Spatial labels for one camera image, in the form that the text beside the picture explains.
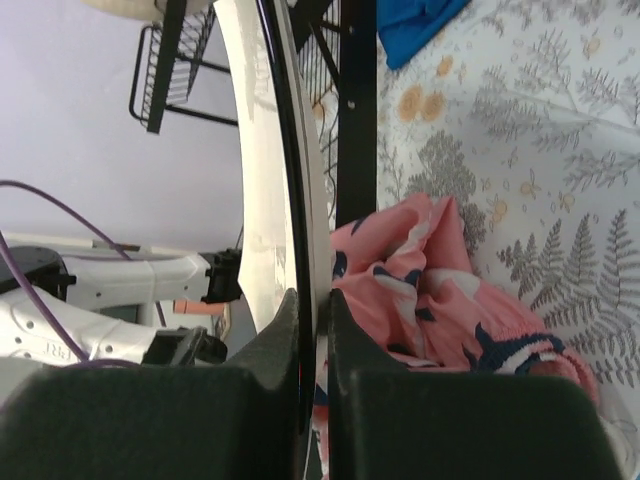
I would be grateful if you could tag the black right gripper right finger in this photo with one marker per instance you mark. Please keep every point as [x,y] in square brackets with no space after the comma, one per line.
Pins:
[387,422]

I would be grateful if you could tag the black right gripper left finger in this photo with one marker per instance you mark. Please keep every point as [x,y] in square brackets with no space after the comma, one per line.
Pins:
[236,420]

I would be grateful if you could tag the white square plate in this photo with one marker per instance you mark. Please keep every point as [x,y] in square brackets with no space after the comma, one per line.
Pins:
[285,269]

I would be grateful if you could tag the cream round plate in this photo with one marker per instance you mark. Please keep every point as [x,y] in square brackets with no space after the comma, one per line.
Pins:
[145,7]

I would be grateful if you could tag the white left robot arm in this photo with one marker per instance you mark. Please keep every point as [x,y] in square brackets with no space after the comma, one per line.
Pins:
[62,305]

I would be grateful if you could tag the pink navy patterned shorts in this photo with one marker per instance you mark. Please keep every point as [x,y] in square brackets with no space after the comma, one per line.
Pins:
[407,279]

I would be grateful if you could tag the floral table mat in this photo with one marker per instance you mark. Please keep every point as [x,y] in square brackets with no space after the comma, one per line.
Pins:
[526,113]

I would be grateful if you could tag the blue and orange cloth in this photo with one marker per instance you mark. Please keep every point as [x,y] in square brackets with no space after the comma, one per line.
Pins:
[404,27]

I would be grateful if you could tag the black wire dish rack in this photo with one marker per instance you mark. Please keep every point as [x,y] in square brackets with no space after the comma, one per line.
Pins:
[335,50]

